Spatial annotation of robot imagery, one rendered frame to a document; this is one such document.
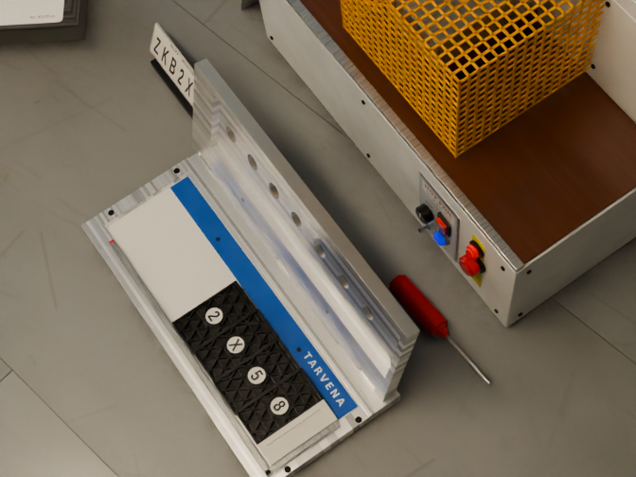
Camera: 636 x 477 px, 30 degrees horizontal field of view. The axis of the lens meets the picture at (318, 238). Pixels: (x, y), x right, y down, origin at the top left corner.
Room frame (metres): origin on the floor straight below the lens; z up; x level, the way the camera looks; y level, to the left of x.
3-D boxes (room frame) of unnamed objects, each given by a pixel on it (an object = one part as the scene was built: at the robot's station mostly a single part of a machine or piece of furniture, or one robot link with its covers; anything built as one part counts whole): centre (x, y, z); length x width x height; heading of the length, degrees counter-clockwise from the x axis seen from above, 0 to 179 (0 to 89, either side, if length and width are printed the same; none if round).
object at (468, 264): (0.53, -0.17, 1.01); 0.03 x 0.02 x 0.03; 24
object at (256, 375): (0.47, 0.11, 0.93); 0.10 x 0.05 x 0.01; 114
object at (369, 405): (0.57, 0.12, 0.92); 0.44 x 0.21 x 0.04; 24
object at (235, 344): (0.52, 0.13, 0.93); 0.10 x 0.05 x 0.01; 114
